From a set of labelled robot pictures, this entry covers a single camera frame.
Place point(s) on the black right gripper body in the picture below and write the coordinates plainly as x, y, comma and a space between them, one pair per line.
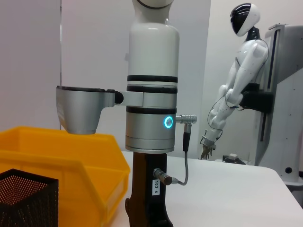
144, 203

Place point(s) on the white humanoid robot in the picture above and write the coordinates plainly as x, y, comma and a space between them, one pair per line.
248, 56

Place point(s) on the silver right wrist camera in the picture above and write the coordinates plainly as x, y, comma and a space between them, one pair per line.
80, 108

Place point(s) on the small white desktop device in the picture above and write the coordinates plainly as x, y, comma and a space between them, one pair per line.
233, 158

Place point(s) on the black humanoid mounting bracket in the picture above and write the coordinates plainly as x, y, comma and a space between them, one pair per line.
258, 99

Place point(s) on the yellow plastic bin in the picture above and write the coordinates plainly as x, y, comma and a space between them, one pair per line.
71, 165

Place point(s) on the black mesh pen holder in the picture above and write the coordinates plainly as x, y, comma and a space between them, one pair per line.
28, 203

